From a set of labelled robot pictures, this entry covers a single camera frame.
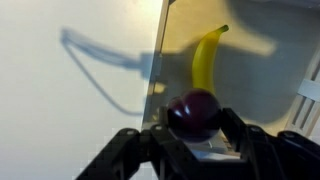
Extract light wooden crate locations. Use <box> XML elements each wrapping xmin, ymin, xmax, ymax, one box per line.
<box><xmin>141</xmin><ymin>0</ymin><xmax>320</xmax><ymax>161</ymax></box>

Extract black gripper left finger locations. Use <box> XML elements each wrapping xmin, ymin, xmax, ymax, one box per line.
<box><xmin>76</xmin><ymin>106</ymin><xmax>203</xmax><ymax>180</ymax></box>

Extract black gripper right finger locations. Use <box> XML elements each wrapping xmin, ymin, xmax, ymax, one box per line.
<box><xmin>219</xmin><ymin>107</ymin><xmax>320</xmax><ymax>180</ymax></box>

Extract yellow banana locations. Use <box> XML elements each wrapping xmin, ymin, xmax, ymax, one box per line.
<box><xmin>191</xmin><ymin>24</ymin><xmax>230</xmax><ymax>96</ymax></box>

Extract dark purple plum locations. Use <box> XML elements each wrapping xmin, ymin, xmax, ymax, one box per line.
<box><xmin>166</xmin><ymin>88</ymin><xmax>223</xmax><ymax>144</ymax></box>

